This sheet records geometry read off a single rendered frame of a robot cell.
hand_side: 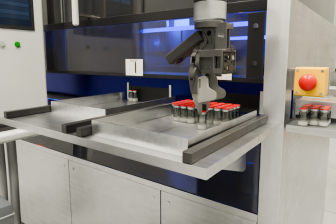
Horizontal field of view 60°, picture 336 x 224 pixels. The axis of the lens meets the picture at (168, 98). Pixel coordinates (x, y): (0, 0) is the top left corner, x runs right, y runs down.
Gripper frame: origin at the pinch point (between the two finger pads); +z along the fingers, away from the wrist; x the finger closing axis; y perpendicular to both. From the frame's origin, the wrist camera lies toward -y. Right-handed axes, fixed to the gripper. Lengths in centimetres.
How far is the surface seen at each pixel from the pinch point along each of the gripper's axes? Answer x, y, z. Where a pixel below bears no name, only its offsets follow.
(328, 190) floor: 193, 7, 93
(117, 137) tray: -19.1, -9.1, 4.6
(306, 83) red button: 14.9, 20.4, -5.9
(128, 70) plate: 17.7, -41.5, -7.6
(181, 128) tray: -2.7, -3.7, 5.2
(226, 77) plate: 18.1, -2.0, -6.4
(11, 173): -1, -98, 40
